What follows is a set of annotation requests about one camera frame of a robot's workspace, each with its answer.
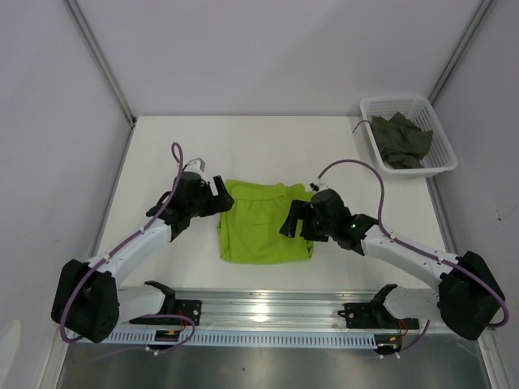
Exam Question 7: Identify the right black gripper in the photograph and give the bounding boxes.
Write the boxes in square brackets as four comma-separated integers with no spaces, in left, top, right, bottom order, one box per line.
[280,199,336,242]

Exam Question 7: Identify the lime green shorts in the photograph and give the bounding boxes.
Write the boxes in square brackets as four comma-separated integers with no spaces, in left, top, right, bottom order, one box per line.
[217,180,314,265]

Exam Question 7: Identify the dark olive shorts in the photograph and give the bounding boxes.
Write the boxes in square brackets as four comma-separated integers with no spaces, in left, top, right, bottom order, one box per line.
[371,112,434,169]

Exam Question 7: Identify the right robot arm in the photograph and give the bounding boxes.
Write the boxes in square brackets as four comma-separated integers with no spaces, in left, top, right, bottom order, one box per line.
[279,189,504,340]

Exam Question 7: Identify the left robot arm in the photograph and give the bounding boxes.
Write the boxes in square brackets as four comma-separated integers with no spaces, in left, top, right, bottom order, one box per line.
[51,172,234,343]

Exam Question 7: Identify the white plastic basket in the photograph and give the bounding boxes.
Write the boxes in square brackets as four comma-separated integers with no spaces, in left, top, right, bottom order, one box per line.
[359,96,458,179]

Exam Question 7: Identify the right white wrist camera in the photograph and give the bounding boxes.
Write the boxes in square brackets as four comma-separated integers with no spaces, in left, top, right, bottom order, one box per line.
[309,180,329,194]

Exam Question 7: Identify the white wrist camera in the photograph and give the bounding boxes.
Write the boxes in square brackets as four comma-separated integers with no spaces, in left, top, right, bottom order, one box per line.
[183,158,206,181]
[309,180,329,194]

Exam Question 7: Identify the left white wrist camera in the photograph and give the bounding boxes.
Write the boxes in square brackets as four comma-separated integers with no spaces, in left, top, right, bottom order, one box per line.
[183,158,206,181]

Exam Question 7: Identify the aluminium mounting rail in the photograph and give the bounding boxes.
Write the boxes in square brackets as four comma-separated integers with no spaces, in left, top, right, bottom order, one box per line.
[54,289,498,336]

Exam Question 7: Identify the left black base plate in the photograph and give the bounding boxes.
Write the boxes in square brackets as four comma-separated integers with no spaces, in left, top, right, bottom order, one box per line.
[130,299,203,326]

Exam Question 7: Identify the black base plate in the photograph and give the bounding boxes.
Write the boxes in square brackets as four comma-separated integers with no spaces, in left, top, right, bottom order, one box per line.
[337,302,419,330]
[130,299,203,326]

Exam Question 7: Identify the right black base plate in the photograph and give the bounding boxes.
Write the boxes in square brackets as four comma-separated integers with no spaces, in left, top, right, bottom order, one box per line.
[337,302,419,330]

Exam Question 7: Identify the white slotted cable duct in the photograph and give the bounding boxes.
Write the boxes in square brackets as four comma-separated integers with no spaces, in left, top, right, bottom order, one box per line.
[103,328,377,349]

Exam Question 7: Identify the left aluminium corner post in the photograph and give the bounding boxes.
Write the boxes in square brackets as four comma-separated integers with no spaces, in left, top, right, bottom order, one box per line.
[62,0,136,126]

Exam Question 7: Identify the aluminium corner post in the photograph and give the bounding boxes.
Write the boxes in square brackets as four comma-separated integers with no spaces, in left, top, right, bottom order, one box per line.
[428,0,498,105]
[62,0,136,126]

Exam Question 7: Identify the right aluminium corner post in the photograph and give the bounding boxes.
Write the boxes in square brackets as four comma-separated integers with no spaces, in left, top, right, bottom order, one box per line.
[428,0,498,105]

